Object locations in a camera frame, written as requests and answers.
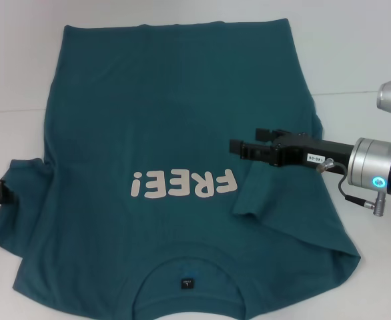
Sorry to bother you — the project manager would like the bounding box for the teal blue printed t-shirt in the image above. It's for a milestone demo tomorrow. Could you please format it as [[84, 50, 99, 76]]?
[[0, 18, 362, 320]]

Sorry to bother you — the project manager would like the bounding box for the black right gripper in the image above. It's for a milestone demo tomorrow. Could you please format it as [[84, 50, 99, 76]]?
[[229, 128, 356, 176]]

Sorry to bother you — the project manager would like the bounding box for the right arm cable with connector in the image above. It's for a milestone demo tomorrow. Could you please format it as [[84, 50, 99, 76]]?
[[316, 159, 388, 217]]

